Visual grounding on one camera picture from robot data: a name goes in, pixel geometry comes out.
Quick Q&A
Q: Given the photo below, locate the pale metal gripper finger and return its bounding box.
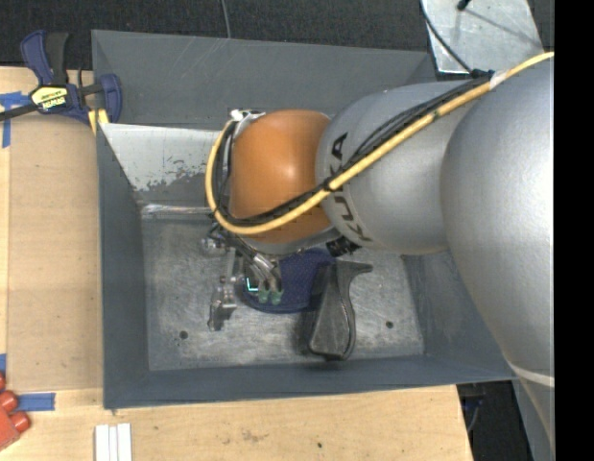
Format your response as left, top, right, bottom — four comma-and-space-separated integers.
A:
206, 283, 239, 333
199, 235, 227, 258

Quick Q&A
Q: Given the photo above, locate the grey metal bin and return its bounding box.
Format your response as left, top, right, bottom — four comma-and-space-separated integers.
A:
90, 29, 519, 410

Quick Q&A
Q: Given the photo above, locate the dark blue round cap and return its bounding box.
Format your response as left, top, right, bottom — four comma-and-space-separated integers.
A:
238, 246, 337, 314

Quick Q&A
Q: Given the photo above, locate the dark grey curved plastic tool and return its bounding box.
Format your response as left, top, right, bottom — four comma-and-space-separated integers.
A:
307, 260, 375, 361

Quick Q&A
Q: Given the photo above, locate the pale wood board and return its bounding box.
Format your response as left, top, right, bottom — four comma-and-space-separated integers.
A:
6, 67, 473, 461

